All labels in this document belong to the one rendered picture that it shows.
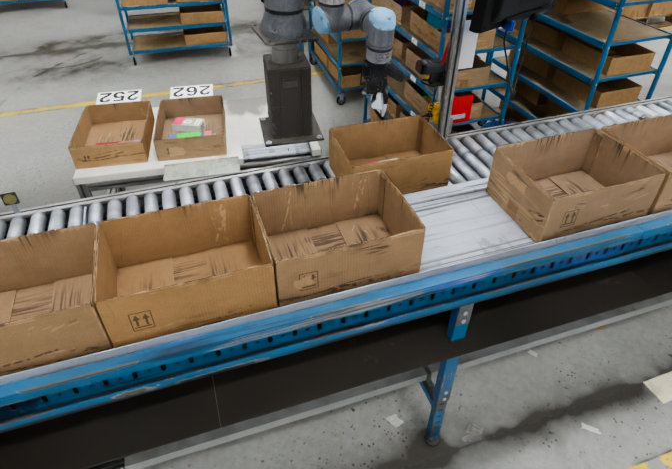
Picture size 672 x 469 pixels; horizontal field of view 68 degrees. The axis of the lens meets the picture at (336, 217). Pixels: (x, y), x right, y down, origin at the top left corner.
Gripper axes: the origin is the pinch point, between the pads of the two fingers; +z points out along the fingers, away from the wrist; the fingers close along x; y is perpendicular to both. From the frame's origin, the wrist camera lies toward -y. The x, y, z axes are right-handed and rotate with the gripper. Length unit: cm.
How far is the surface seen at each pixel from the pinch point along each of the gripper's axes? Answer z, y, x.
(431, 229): 4, 8, 63
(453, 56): -13.1, -33.6, -7.5
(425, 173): 11.5, -7.8, 29.7
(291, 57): -8.2, 26.2, -32.3
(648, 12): 109, -442, -264
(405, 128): 11.6, -12.6, 0.8
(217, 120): 28, 58, -51
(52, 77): 134, 181, -325
